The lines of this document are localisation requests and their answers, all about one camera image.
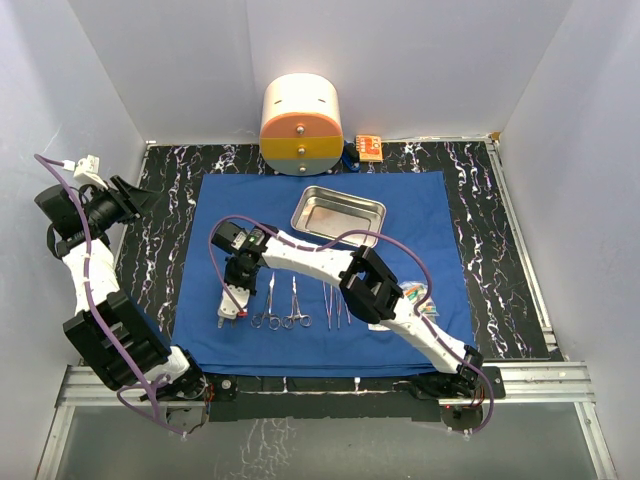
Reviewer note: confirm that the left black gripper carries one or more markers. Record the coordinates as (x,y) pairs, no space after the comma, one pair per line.
(136,200)

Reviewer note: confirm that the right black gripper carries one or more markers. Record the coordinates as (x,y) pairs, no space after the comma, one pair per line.
(230,280)

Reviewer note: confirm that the remaining ring-handled clamp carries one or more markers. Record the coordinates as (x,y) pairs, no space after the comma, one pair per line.
(274,321)

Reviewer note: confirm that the steel forceps ring handles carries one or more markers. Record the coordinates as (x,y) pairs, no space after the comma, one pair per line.
(295,316)

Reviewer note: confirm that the blue surgical cloth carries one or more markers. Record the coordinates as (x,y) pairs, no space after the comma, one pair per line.
(418,216)

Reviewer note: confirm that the long serrated steel forceps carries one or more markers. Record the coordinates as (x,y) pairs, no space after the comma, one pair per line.
(328,302)

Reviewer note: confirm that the steel tweezers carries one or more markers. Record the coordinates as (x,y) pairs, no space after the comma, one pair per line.
(348,314)
(338,302)

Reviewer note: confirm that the steel instrument tray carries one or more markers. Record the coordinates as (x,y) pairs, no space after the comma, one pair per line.
(328,213)

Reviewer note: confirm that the long white green pouch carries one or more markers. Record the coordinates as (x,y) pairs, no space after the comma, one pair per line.
(377,328)

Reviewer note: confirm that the white blue supply packet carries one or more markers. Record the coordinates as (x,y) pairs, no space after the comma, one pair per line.
(415,291)

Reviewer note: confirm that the green clear supply packet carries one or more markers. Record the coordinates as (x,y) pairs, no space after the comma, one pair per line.
(429,310)

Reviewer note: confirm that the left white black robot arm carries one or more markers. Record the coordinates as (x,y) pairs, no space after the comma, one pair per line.
(109,329)

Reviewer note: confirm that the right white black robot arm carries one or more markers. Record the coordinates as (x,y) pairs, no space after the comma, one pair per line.
(368,287)

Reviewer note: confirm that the round three-drawer storage box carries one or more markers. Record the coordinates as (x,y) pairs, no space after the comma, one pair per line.
(301,132)

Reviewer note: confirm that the blue black clip tool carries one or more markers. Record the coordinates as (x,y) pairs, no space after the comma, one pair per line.
(350,157)

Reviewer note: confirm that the small orange spiral notebook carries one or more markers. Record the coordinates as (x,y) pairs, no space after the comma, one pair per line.
(369,148)

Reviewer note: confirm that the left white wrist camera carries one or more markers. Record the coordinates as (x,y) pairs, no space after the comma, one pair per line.
(85,170)

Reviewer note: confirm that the aluminium frame rail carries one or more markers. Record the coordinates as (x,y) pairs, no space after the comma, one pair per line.
(540,423)

